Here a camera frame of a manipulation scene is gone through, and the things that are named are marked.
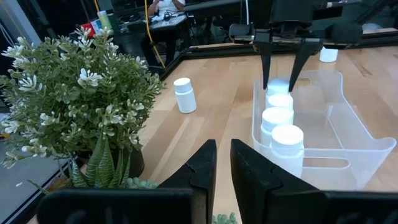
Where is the red box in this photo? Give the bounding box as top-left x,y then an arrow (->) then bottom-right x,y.
80,22 -> 96,39

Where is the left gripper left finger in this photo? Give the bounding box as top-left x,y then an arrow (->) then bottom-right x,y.
36,139 -> 218,224

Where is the clear plastic basket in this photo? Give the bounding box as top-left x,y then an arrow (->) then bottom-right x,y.
251,68 -> 398,191

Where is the black aluminium table frame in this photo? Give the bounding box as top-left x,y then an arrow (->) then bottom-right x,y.
157,26 -> 398,78

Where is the person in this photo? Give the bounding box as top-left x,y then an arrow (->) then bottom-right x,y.
147,0 -> 187,16

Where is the dark grey side desk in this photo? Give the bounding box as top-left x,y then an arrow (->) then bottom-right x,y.
114,14 -> 191,68

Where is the white pill bottle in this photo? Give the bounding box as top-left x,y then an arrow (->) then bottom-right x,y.
269,124 -> 305,179
259,107 -> 295,147
319,46 -> 339,63
266,78 -> 292,97
173,77 -> 198,114
266,93 -> 295,110

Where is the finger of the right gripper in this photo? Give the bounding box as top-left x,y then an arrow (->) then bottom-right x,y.
287,39 -> 325,93
252,29 -> 274,91

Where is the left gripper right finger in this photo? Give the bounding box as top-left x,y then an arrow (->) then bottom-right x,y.
230,138 -> 398,224

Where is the white-flowered potted plant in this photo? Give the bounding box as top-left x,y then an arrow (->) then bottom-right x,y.
0,26 -> 167,180

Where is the green bottle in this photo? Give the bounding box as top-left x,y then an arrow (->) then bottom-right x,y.
98,10 -> 113,31

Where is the potted succulent arrangement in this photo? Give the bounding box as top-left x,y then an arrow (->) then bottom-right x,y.
27,134 -> 239,224

